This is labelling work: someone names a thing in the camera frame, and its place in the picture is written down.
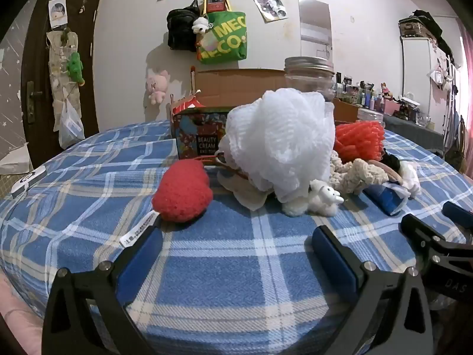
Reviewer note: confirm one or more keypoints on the row of cosmetic bottles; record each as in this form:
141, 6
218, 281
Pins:
369, 96

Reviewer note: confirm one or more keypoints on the red framed picture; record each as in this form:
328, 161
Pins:
215, 2

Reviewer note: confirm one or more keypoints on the red plush heart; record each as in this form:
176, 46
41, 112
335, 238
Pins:
183, 192

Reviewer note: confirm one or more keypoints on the photo sheet on door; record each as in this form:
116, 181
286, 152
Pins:
57, 13

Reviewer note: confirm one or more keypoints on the wooden stick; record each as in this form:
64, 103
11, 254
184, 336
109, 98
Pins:
193, 79

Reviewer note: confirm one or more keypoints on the white cabinet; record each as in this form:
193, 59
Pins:
417, 74

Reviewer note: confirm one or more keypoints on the blue plaid blanket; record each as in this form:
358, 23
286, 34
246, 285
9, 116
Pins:
221, 251

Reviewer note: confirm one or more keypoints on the white panda plush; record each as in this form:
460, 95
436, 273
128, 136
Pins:
201, 26

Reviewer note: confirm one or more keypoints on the dark wooden door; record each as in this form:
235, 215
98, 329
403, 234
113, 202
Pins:
37, 63

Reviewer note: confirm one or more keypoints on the black bag on cabinet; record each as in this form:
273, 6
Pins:
430, 24

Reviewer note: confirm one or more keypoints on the white paper sheets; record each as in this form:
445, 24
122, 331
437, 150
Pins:
13, 161

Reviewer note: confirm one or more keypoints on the tall clear jar dark label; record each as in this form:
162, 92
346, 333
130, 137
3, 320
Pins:
308, 77

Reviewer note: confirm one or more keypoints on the white mesh bath pouf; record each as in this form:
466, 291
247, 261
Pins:
277, 137

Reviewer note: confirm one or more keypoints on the photo wall poster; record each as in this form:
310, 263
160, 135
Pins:
269, 5

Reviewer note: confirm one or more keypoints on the red foam net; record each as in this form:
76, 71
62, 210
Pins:
360, 138

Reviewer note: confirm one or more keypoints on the black fluffy scrunchie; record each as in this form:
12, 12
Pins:
391, 161

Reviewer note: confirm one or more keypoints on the cardboard box with red bottom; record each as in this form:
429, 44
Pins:
199, 133

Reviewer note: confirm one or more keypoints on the hanging fabric organizer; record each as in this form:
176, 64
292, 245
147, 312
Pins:
59, 63

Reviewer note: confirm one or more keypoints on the clear plastic bag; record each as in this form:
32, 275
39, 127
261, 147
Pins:
70, 125

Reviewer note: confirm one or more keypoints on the blue bandage roll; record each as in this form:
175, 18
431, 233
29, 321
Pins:
384, 198

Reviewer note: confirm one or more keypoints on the table with dark cloth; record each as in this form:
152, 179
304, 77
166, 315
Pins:
410, 133

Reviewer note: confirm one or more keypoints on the green tote bag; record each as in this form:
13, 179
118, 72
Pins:
225, 40

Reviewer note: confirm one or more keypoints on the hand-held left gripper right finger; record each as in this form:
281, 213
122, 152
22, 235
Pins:
332, 255

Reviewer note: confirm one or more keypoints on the pink curtain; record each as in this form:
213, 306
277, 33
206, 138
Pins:
466, 74

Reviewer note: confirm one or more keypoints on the small white bunny plush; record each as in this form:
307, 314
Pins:
321, 198

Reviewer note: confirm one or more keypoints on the beige powder puff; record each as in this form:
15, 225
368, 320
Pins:
384, 167

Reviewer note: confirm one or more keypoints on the green plush toy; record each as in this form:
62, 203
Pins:
75, 66

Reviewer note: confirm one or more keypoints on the black backpack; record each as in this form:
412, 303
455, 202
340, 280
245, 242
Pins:
181, 26

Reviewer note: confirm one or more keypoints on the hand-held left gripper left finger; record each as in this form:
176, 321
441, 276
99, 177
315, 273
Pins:
142, 257

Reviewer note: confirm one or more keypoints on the wall mirror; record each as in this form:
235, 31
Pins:
314, 26

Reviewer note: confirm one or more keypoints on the cream crochet scrunchie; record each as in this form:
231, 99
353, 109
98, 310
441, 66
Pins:
354, 177

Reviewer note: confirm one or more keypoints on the pale pink plush toy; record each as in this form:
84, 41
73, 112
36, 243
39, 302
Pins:
157, 87

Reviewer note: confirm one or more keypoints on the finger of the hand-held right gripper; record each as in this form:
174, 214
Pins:
421, 231
458, 212

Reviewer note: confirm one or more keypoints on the white cotton wad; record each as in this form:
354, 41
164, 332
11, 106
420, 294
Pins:
410, 177

